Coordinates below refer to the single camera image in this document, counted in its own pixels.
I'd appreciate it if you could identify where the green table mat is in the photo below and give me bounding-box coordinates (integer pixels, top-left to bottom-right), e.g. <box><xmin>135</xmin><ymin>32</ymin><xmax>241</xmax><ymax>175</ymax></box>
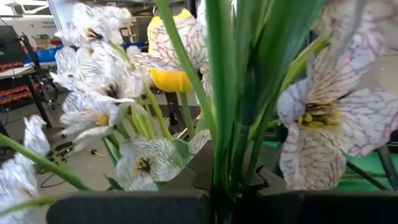
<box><xmin>264</xmin><ymin>139</ymin><xmax>398</xmax><ymax>192</ymax></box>

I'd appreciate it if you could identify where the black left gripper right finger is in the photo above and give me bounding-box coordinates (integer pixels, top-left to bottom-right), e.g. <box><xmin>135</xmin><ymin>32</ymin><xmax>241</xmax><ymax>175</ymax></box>
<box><xmin>234</xmin><ymin>166</ymin><xmax>398</xmax><ymax>224</ymax></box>

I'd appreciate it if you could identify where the yellow artificial tulip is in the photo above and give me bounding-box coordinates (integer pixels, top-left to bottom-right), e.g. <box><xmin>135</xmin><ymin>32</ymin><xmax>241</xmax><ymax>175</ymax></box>
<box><xmin>147</xmin><ymin>8</ymin><xmax>195</xmax><ymax>139</ymax></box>

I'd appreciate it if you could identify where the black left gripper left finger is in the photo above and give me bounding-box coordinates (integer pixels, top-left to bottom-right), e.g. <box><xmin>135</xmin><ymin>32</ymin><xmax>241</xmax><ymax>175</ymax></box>
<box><xmin>46</xmin><ymin>139</ymin><xmax>216</xmax><ymax>224</ymax></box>

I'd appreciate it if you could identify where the white artificial flower spray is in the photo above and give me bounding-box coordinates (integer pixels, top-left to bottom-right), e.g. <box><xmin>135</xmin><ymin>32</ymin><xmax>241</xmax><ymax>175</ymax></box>
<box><xmin>49</xmin><ymin>1</ymin><xmax>215</xmax><ymax>192</ymax></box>
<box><xmin>0</xmin><ymin>0</ymin><xmax>398</xmax><ymax>224</ymax></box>

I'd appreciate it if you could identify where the blue plastic bin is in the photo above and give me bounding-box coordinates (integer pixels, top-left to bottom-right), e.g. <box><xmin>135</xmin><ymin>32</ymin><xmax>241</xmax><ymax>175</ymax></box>
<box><xmin>26</xmin><ymin>46</ymin><xmax>63</xmax><ymax>63</ymax></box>

